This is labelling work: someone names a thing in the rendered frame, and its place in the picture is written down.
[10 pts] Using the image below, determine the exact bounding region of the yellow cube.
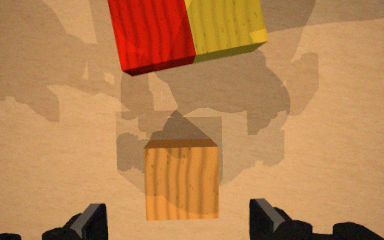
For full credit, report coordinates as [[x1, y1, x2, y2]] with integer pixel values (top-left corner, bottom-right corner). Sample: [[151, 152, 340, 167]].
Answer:
[[184, 0, 269, 64]]

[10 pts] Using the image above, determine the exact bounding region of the red wooden cube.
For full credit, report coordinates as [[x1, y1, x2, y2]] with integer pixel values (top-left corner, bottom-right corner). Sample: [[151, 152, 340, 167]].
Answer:
[[108, 0, 196, 77]]

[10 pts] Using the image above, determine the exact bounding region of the orange wooden cube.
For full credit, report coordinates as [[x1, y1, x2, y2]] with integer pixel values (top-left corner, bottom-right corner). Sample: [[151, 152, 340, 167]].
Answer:
[[143, 139, 219, 221]]

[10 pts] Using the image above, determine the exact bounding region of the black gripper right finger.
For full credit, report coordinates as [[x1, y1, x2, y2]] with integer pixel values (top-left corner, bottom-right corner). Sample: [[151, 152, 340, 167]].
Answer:
[[249, 198, 384, 240]]

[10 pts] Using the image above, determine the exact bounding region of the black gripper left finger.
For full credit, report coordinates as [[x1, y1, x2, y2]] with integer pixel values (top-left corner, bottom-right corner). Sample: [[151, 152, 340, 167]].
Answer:
[[0, 203, 108, 240]]

